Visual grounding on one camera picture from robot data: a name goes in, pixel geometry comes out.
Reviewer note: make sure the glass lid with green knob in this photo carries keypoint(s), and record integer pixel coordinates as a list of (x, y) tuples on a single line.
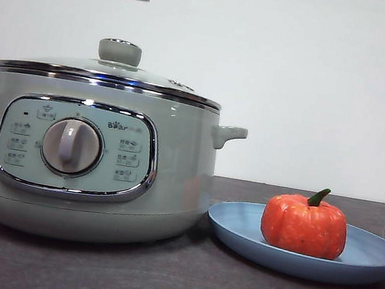
[(119, 52)]

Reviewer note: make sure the orange toy pumpkin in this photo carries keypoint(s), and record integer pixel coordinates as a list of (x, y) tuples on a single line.
[(300, 227)]

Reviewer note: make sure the blue plate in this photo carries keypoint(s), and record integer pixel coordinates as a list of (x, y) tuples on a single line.
[(237, 228)]

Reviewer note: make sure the pale green electric steamer pot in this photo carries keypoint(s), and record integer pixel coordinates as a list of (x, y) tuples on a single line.
[(181, 172)]

